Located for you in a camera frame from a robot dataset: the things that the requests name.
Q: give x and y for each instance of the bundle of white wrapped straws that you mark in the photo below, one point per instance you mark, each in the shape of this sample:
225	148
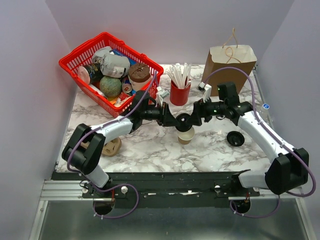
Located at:
180	75

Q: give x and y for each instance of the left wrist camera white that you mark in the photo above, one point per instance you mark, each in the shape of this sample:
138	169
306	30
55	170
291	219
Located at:
161	94

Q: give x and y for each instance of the clear plastic water bottle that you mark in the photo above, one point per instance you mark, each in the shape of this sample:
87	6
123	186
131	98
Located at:
263	111

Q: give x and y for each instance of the green round melon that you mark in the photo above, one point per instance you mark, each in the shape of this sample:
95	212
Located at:
111	87

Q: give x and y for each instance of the red bull can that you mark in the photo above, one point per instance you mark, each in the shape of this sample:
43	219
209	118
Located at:
126	85

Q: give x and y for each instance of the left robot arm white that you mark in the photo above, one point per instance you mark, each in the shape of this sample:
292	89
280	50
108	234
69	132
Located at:
124	124

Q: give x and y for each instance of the red straw holder cup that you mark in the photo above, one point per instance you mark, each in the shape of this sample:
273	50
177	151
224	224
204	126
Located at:
179	97

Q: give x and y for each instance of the cardboard cup carrier left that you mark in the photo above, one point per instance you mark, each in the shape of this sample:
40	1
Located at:
111	147

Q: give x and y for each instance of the aluminium rail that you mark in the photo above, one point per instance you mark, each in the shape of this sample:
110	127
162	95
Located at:
70	190

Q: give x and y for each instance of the black plastic cup lid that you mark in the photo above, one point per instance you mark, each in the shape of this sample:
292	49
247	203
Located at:
183	126

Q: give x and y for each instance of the black mounting base plate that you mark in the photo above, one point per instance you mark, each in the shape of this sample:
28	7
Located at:
166	190

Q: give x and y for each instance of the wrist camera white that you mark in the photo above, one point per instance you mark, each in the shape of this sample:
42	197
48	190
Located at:
205	89
161	94

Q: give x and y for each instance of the brown lidded tub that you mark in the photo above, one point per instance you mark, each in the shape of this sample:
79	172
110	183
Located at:
139	75

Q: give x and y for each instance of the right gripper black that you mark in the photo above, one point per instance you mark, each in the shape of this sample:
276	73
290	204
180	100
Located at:
199	111

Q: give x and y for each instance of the grey paper wrapped package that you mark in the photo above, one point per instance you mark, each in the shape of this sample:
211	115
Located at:
111	65

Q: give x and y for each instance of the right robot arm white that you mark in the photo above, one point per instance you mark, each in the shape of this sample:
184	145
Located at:
287	164

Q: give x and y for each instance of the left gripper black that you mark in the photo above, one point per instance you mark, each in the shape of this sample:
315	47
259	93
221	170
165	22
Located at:
166	118

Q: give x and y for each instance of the black printed can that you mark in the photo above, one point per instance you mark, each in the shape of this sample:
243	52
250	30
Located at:
90	73

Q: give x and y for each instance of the black plastic lid on table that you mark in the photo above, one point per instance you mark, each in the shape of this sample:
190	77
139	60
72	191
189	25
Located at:
235	138

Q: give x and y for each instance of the brown paper coffee cup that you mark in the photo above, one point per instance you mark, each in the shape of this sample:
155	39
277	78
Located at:
185	137

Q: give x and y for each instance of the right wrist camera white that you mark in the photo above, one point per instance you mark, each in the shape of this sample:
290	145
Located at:
205	89

